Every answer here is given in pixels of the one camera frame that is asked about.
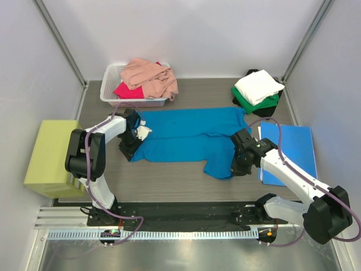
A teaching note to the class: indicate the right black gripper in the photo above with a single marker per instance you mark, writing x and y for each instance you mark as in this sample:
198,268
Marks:
237,170

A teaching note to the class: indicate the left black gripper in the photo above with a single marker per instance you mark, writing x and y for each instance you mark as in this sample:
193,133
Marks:
128,152

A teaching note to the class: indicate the blue t shirt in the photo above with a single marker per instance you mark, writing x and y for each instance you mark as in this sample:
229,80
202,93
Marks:
193,135

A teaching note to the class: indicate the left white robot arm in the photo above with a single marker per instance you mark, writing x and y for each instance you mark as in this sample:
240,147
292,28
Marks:
86,159

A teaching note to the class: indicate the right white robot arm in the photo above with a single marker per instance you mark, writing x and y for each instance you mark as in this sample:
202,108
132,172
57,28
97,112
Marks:
323,211

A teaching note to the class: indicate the black folded t shirt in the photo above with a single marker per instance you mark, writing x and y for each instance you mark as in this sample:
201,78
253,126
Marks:
267,112

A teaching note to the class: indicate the blue folder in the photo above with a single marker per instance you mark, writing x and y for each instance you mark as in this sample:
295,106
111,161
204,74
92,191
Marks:
296,144

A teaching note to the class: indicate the green folded t shirt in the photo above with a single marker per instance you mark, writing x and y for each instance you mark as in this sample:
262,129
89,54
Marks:
239,100

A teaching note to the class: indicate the red t shirt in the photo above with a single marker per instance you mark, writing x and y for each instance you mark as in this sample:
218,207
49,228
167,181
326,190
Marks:
128,91

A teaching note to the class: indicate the white folded t shirt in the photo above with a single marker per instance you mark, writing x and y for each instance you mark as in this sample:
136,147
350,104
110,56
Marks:
258,86

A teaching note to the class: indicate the pink t shirt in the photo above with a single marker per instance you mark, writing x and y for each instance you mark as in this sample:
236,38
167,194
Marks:
156,81

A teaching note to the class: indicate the white plastic basket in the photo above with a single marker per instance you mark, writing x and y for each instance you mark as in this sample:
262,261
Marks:
112,79

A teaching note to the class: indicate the yellow green box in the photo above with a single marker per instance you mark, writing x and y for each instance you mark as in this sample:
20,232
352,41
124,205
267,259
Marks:
46,172

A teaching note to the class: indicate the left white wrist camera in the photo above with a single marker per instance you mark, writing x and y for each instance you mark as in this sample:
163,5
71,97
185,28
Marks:
142,131

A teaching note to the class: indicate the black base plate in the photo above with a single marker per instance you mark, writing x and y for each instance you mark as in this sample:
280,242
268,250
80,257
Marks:
176,221

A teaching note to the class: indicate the white slotted cable duct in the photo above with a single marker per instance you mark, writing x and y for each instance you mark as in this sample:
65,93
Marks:
115,235

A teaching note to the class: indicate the aluminium rail frame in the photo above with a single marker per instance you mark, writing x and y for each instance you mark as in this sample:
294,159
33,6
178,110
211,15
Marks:
187,217

